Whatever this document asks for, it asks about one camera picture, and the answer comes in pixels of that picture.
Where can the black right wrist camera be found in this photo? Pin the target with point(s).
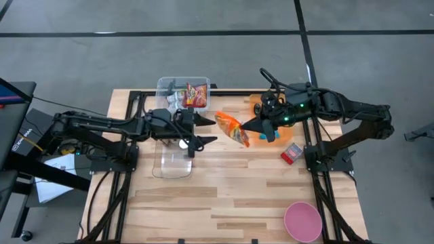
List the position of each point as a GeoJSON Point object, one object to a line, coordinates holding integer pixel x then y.
{"type": "Point", "coordinates": [269, 133]}

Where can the black aluminium table frame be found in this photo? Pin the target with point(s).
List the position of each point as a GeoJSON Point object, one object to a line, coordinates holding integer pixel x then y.
{"type": "Point", "coordinates": [237, 93]}

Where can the pink bowl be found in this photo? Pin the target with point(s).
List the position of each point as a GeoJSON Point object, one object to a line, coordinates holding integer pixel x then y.
{"type": "Point", "coordinates": [302, 222]}

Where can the black caster wheel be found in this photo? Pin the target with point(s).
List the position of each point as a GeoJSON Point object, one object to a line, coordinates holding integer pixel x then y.
{"type": "Point", "coordinates": [26, 236]}

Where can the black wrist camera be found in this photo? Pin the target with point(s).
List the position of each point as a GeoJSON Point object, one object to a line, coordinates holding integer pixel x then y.
{"type": "Point", "coordinates": [179, 118]}
{"type": "Point", "coordinates": [269, 133]}

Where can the white-capped spice bottle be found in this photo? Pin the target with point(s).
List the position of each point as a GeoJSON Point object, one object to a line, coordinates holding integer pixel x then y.
{"type": "Point", "coordinates": [183, 144]}

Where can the orange ramen noodle packet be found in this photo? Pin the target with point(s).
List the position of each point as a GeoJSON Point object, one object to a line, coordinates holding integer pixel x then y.
{"type": "Point", "coordinates": [232, 128]}

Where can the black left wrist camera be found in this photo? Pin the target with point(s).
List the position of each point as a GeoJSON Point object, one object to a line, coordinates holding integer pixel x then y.
{"type": "Point", "coordinates": [179, 118]}

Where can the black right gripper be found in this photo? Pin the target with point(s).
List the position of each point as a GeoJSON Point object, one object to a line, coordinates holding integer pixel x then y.
{"type": "Point", "coordinates": [281, 110]}

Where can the grey stand foot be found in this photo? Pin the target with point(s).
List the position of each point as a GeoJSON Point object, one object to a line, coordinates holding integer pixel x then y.
{"type": "Point", "coordinates": [424, 133]}

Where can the black-framed blue screen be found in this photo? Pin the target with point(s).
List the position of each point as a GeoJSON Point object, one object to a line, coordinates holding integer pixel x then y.
{"type": "Point", "coordinates": [6, 96]}

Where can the white paper sheets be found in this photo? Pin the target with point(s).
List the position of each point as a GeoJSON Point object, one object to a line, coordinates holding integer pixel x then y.
{"type": "Point", "coordinates": [51, 189]}

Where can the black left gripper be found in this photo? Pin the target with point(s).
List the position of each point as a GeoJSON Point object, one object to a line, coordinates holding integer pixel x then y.
{"type": "Point", "coordinates": [186, 125]}

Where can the orange plastic tray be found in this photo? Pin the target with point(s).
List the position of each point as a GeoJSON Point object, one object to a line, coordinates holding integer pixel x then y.
{"type": "Point", "coordinates": [288, 135]}

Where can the roast beef ramen noodle packet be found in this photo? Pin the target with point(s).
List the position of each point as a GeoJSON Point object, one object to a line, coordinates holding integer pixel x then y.
{"type": "Point", "coordinates": [196, 95]}

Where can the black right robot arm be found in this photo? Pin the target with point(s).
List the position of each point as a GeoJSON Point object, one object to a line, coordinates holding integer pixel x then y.
{"type": "Point", "coordinates": [356, 112]}

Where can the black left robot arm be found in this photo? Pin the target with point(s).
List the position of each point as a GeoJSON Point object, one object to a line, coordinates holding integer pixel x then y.
{"type": "Point", "coordinates": [101, 123]}

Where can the black workstation cart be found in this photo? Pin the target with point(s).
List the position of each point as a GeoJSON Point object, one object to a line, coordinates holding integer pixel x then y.
{"type": "Point", "coordinates": [10, 128]}

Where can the black box with white lettering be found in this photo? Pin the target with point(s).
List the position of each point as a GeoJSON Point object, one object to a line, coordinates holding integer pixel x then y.
{"type": "Point", "coordinates": [27, 137]}

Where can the small red box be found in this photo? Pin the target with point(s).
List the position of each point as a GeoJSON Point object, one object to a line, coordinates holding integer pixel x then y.
{"type": "Point", "coordinates": [291, 153]}

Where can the blue ramen noodle packet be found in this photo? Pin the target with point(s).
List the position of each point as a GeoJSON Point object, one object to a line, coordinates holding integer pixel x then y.
{"type": "Point", "coordinates": [174, 100]}

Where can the clear plastic container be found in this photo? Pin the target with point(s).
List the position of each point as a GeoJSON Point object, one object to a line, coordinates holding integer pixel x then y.
{"type": "Point", "coordinates": [173, 166]}
{"type": "Point", "coordinates": [162, 84]}

